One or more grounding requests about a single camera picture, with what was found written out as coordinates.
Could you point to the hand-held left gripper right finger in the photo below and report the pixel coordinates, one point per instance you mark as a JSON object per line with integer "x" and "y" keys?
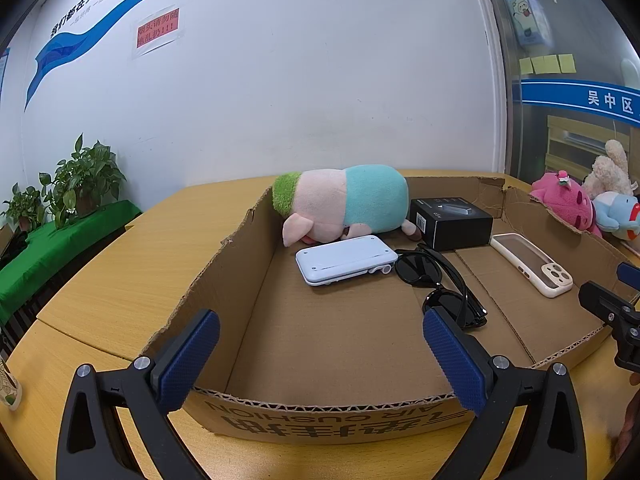
{"x": 452, "y": 360}

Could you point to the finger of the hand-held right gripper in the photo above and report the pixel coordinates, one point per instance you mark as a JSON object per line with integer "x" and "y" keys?
{"x": 629, "y": 275}
{"x": 605, "y": 305}

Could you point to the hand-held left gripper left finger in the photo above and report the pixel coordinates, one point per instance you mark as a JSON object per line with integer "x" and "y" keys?
{"x": 192, "y": 360}

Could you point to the clear white-rimmed phone case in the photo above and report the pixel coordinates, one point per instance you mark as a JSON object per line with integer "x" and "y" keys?
{"x": 555, "y": 277}

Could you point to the black sunglasses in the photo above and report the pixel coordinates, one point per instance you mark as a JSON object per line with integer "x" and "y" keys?
{"x": 415, "y": 270}

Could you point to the black charger box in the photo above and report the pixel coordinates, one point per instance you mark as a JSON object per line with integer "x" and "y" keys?
{"x": 460, "y": 232}

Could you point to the cardboard box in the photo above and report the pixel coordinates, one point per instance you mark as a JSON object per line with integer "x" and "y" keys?
{"x": 325, "y": 335}

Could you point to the white device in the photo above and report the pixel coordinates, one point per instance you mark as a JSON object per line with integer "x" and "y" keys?
{"x": 340, "y": 260}

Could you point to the pink pig plush toy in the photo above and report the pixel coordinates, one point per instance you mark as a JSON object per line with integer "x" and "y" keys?
{"x": 370, "y": 200}

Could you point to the person's right hand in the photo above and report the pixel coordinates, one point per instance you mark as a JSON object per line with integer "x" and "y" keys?
{"x": 627, "y": 430}

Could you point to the blue plush toy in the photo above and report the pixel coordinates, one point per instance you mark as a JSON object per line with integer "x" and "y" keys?
{"x": 620, "y": 210}

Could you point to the beige rabbit plush toy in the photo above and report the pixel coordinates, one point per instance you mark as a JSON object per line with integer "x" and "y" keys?
{"x": 607, "y": 175}

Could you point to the wooden cabinet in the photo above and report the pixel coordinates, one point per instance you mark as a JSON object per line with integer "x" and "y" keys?
{"x": 570, "y": 150}

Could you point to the green table cloth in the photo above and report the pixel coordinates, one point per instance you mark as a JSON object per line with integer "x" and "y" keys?
{"x": 65, "y": 245}

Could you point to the blue banner sign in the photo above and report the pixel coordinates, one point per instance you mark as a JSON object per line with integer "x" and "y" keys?
{"x": 575, "y": 97}

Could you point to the large potted green plant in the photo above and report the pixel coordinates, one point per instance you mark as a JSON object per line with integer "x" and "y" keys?
{"x": 85, "y": 175}

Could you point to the yellow sticky note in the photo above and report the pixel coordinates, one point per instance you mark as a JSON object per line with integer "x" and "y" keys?
{"x": 540, "y": 65}
{"x": 566, "y": 63}
{"x": 526, "y": 65}
{"x": 553, "y": 64}

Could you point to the small potted green plant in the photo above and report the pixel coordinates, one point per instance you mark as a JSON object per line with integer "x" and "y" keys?
{"x": 25, "y": 207}

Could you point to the cartoon sheep poster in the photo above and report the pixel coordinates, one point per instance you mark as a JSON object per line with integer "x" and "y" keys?
{"x": 527, "y": 10}

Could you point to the red wall sign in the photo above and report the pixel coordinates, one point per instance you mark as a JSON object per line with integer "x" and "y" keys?
{"x": 157, "y": 32}

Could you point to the blue wall decal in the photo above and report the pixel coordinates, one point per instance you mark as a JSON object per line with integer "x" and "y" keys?
{"x": 65, "y": 45}

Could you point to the blue framed wall poster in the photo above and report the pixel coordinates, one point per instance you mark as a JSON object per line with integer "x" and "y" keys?
{"x": 4, "y": 75}

